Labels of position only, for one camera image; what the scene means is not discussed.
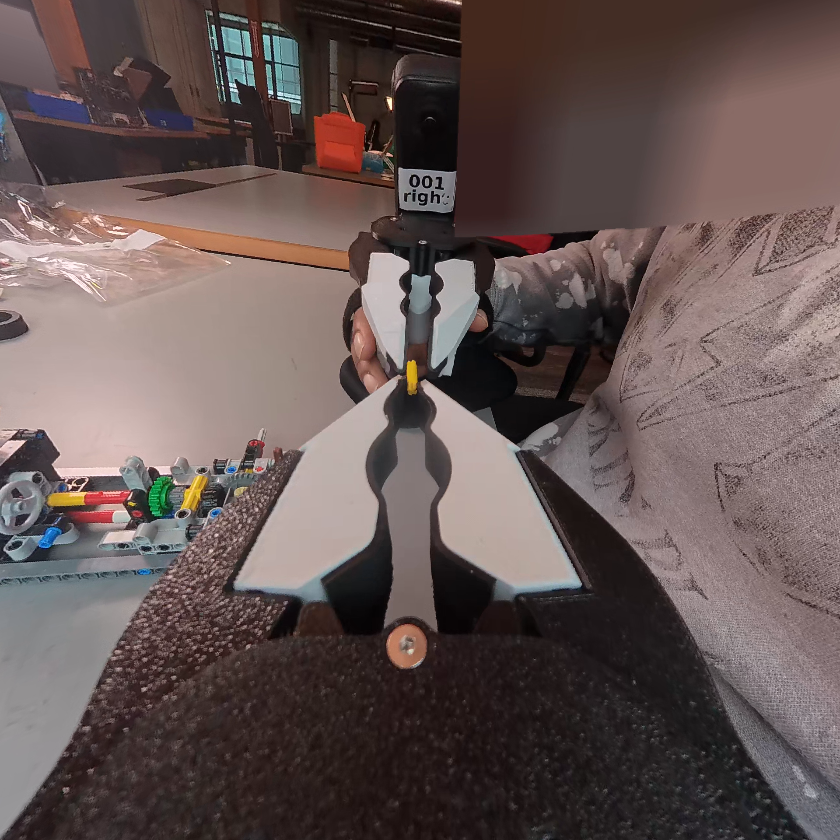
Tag black background office chair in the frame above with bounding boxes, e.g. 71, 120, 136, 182
233, 79, 278, 169

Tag person in grey hoodie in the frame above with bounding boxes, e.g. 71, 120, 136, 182
518, 206, 840, 840

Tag person's right forearm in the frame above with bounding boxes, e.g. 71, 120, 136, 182
489, 226, 665, 350

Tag grey desk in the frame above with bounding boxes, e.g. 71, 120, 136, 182
0, 213, 408, 840

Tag person's right hand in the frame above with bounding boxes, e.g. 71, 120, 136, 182
350, 303, 399, 395

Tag clear plastic bags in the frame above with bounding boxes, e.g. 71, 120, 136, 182
0, 184, 232, 305

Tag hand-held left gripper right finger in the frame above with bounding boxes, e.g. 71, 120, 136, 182
420, 382, 586, 635

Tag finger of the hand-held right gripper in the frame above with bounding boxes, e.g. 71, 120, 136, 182
425, 259, 481, 379
361, 252, 412, 379

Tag wooden workbench shelf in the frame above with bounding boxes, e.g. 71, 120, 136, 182
13, 108, 211, 143

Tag black flat mat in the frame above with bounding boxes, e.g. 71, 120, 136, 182
123, 177, 218, 200

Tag grey table with wooden edge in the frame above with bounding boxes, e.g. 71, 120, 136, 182
46, 164, 403, 270

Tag pile of dark circuit boards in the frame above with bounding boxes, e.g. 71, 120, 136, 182
72, 58, 173, 127

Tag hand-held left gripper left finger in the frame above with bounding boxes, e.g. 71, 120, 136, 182
231, 384, 403, 635

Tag paned window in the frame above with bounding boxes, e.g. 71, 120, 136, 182
206, 10, 303, 106

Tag orange plastic bin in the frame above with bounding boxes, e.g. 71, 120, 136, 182
313, 112, 366, 175

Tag toy brick vehicle assembly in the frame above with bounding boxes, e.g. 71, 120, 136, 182
0, 427, 278, 587

